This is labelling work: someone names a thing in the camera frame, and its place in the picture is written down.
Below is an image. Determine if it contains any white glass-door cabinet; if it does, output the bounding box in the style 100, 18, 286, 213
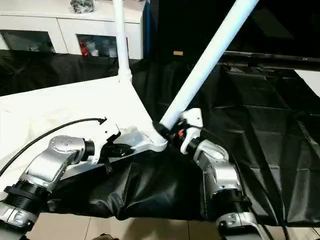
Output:
0, 0, 146, 61

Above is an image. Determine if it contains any black table mat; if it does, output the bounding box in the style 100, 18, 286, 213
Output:
0, 48, 320, 229

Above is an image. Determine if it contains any black rod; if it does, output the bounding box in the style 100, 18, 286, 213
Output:
223, 50, 320, 65

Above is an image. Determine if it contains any white plastic table leg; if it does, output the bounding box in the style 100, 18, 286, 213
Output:
112, 0, 134, 85
152, 0, 260, 147

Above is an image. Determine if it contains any white plastic table top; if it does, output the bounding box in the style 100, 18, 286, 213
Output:
0, 74, 169, 201

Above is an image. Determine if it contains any white board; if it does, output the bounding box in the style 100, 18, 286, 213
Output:
294, 69, 320, 97

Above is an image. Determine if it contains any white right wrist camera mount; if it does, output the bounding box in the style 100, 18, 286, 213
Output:
179, 107, 204, 155

